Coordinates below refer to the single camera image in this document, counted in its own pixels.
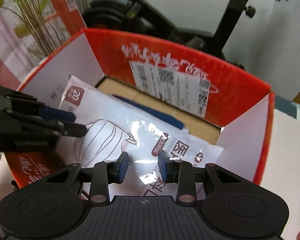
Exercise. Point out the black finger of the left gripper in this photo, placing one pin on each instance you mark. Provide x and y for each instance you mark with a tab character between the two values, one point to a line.
71	129
50	114

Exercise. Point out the white face mask package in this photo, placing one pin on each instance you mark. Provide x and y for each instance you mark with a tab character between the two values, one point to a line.
113	127

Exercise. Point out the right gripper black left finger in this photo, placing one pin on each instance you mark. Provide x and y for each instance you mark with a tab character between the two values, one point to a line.
103	174

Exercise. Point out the black exercise bike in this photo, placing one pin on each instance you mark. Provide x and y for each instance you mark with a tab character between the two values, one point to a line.
137	16

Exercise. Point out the pink floral wall hanging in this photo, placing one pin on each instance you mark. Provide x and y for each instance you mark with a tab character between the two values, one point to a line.
30	31

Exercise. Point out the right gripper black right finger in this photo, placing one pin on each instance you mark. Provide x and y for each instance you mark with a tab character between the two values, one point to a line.
182	173

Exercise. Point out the red strawberry cardboard box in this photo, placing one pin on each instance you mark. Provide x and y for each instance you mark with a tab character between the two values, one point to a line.
211	89

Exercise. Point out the blue flat item in box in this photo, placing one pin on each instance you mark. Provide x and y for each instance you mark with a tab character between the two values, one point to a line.
158	114

